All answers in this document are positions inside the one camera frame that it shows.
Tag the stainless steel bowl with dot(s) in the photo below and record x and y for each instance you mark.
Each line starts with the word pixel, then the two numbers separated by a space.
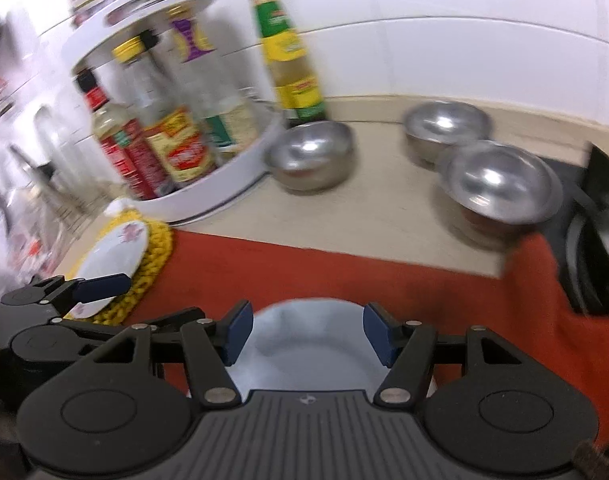
pixel 309 152
pixel 499 180
pixel 444 122

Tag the green yellow label sauce bottle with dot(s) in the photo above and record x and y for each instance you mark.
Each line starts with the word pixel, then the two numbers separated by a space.
pixel 284 50

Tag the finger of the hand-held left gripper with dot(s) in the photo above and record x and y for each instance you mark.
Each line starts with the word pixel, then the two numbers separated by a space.
pixel 102 285
pixel 177 316

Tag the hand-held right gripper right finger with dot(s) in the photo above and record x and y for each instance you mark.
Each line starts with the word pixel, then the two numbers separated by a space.
pixel 379 335

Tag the red cloth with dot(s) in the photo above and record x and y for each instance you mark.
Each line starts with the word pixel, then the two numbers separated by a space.
pixel 334 275

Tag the clear bottle purple label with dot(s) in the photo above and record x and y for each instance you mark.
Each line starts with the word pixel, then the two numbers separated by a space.
pixel 209 85

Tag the black cap bottle red label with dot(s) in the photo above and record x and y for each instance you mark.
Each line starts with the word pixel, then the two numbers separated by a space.
pixel 132 160

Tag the jar with yellow label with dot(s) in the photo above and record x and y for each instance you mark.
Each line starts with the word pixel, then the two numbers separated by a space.
pixel 179 152

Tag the yellow knitted mat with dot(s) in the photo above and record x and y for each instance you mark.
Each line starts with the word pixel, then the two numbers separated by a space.
pixel 154 255

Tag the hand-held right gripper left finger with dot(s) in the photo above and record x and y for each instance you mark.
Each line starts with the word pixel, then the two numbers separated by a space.
pixel 237 332

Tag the white floral plate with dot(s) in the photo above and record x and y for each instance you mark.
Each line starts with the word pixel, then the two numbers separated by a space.
pixel 114 250

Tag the black stove pot support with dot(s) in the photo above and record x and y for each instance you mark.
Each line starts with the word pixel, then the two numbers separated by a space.
pixel 604 185

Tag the black gas stove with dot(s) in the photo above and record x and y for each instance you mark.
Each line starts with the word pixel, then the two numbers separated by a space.
pixel 566 180

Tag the plain white plate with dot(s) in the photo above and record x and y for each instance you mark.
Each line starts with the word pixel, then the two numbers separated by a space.
pixel 309 345

